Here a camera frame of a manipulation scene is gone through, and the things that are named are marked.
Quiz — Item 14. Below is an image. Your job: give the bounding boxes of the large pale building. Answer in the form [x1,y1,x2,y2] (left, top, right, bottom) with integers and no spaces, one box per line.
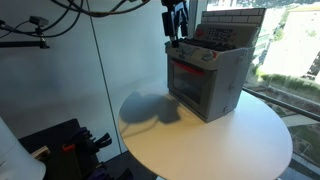
[263,5,320,81]

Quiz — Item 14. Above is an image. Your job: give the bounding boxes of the thick black cable loop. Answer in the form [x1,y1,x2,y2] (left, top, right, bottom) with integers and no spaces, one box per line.
[49,0,151,18]

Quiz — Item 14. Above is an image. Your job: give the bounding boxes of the thin black camera cable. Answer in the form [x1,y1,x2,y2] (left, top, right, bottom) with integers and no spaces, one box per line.
[0,19,39,36]

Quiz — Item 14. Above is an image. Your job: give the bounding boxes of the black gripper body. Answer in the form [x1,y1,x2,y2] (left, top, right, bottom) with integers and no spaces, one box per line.
[161,0,189,15]

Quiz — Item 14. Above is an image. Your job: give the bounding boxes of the black stove grate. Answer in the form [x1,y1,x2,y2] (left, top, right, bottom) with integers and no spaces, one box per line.
[176,37,236,53]

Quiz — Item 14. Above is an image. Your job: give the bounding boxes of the black camera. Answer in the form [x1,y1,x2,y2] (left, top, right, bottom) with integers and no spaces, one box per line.
[28,15,50,28]

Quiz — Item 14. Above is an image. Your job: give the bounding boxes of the black clamp purple handles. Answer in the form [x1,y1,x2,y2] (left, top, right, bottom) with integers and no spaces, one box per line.
[70,126,113,155]

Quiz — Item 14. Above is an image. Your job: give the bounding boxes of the grey toy oven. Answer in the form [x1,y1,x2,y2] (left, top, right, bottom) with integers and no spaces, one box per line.
[164,7,267,124]

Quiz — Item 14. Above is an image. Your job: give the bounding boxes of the oven door with red handle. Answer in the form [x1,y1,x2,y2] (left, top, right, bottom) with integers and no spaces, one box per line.
[167,57,216,122]

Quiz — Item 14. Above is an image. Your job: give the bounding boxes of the black camera boom stand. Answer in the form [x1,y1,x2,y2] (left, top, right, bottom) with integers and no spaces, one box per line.
[0,26,51,50]

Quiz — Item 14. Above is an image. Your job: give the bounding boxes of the black clamp orange tip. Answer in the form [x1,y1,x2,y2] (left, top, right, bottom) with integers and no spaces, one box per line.
[61,142,77,153]

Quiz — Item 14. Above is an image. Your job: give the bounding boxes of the black hanging cable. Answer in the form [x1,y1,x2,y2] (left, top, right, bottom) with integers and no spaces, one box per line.
[41,0,86,38]

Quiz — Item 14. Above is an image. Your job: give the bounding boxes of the dark horizontal window rail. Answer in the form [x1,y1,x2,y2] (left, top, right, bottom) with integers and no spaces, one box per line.
[242,86,320,123]

